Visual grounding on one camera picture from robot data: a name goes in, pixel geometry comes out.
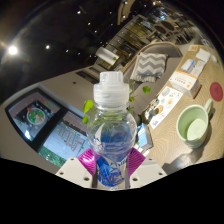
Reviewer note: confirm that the green potted plant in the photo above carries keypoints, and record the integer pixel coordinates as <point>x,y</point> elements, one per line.
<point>88,106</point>

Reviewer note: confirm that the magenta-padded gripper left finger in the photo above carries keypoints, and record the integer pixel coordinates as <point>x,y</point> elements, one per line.
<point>75,170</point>

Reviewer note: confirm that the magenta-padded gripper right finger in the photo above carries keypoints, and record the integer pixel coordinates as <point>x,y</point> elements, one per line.
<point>146,170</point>

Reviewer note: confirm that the group of ceiling lights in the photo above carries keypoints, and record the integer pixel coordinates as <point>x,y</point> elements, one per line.
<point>12,50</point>

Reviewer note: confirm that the flat round red coaster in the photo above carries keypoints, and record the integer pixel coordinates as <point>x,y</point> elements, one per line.
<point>216,91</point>

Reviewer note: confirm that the small white blue box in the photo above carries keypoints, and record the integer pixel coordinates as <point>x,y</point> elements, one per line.
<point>188,65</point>

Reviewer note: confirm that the printed paper leaflet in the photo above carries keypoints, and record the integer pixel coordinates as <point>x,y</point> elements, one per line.
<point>165,106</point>

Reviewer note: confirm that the white round column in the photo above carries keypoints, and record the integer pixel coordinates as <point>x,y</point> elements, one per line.
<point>107,55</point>

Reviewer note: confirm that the small teal box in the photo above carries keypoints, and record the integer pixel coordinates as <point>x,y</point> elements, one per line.
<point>145,135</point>

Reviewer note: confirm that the clear blue-labelled water bottle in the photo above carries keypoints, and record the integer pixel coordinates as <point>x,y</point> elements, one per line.
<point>111,133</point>

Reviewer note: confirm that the grey white chevron pillow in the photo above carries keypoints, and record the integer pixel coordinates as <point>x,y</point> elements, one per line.
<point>150,66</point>

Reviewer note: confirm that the white orange cardboard box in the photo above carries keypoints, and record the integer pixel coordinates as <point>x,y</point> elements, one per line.
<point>183,83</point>

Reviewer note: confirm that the yellow square table sign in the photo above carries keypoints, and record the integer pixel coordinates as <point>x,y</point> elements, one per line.
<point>193,48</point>

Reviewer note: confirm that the light green mug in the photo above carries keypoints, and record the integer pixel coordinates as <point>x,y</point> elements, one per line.
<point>188,125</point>

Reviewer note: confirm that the window with festive decals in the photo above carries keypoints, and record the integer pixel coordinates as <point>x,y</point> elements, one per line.
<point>63,136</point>

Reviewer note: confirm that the grey curved sofa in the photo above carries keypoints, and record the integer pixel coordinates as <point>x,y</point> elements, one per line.
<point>171,65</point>

